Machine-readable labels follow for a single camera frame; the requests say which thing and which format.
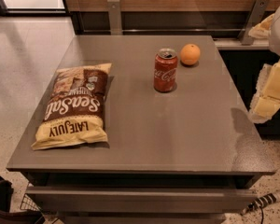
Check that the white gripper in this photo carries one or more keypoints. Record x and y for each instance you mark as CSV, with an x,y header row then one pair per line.
x,y
267,98

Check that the orange fruit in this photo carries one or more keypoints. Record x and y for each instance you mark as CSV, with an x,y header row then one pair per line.
x,y
190,54

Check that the brown Late July chip bag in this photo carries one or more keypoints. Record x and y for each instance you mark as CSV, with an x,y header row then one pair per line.
x,y
75,111

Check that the red Coca-Cola can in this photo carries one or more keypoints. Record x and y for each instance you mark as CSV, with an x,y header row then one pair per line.
x,y
165,70

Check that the grey cabinet with drawers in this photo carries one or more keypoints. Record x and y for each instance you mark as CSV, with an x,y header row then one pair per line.
x,y
183,157

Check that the dark brown chair base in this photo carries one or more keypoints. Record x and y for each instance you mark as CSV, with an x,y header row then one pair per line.
x,y
8,217

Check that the right metal wall bracket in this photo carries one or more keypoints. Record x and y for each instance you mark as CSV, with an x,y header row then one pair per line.
x,y
254,17

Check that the metal wall bracket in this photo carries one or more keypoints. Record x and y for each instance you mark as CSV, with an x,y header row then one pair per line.
x,y
114,15
254,17

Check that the left metal wall bracket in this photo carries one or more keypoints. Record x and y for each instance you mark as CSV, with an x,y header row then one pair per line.
x,y
114,15

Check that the black wire basket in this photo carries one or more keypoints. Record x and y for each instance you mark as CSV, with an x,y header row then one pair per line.
x,y
28,204

